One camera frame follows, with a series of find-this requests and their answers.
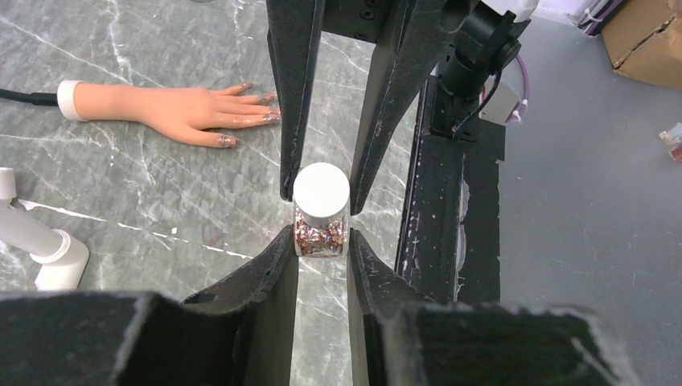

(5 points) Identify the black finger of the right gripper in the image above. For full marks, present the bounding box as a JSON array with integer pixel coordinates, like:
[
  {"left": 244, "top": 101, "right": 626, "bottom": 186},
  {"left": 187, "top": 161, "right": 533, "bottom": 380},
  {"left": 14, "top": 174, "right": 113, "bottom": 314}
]
[
  {"left": 350, "top": 0, "right": 477, "bottom": 216},
  {"left": 266, "top": 0, "right": 325, "bottom": 201}
]

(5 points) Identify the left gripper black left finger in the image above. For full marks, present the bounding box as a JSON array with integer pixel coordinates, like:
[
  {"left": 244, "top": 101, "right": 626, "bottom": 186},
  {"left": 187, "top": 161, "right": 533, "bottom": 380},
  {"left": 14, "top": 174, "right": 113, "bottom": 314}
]
[{"left": 1, "top": 226, "right": 298, "bottom": 385}]

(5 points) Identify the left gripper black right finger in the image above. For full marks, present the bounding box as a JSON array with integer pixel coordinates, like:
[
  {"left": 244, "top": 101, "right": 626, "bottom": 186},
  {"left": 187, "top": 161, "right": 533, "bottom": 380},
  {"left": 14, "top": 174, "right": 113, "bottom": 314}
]
[{"left": 347, "top": 230, "right": 641, "bottom": 385}]

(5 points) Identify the glitter nail polish bottle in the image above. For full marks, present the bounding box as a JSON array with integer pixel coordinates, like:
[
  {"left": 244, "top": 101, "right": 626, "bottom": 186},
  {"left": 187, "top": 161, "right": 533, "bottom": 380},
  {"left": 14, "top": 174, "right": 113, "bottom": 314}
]
[{"left": 293, "top": 162, "right": 350, "bottom": 258}]

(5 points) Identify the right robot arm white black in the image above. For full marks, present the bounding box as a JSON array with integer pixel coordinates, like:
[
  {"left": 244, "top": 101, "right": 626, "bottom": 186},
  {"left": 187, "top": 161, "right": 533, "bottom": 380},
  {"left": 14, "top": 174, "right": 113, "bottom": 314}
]
[{"left": 266, "top": 1, "right": 530, "bottom": 214}]

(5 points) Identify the mannequin practice hand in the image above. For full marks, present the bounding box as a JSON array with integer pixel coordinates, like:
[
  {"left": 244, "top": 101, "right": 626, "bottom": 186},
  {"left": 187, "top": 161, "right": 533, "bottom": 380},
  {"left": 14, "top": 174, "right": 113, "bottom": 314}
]
[{"left": 56, "top": 80, "right": 281, "bottom": 149}]

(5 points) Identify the cardboard box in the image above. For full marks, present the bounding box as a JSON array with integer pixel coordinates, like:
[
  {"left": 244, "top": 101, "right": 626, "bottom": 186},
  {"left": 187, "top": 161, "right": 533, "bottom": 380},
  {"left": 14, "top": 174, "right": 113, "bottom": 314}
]
[{"left": 601, "top": 0, "right": 681, "bottom": 90}]

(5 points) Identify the black flexible hand stand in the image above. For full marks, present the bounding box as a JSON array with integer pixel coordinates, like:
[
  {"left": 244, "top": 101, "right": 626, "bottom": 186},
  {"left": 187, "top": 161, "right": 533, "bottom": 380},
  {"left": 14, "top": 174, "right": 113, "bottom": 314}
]
[{"left": 0, "top": 88, "right": 58, "bottom": 107}]

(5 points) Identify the spare nail polish bottle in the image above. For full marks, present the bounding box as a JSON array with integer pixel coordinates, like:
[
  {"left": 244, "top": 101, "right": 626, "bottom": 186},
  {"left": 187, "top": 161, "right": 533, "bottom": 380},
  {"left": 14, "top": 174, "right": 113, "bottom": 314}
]
[{"left": 659, "top": 122, "right": 682, "bottom": 162}]

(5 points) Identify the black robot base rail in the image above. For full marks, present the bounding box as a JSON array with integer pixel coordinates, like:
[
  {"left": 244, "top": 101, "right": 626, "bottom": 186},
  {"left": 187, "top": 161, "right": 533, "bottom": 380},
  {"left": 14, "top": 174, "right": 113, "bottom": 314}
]
[{"left": 395, "top": 76, "right": 506, "bottom": 304}]

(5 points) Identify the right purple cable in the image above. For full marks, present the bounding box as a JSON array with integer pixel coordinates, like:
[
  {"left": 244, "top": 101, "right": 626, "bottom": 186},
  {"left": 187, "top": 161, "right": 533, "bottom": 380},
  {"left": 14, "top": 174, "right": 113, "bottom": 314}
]
[{"left": 506, "top": 53, "right": 531, "bottom": 125}]

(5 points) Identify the white PVC pipe frame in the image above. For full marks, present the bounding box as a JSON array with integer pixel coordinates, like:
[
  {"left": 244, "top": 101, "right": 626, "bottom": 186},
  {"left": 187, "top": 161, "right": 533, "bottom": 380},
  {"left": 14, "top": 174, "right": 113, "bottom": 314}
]
[{"left": 1, "top": 167, "right": 89, "bottom": 291}]

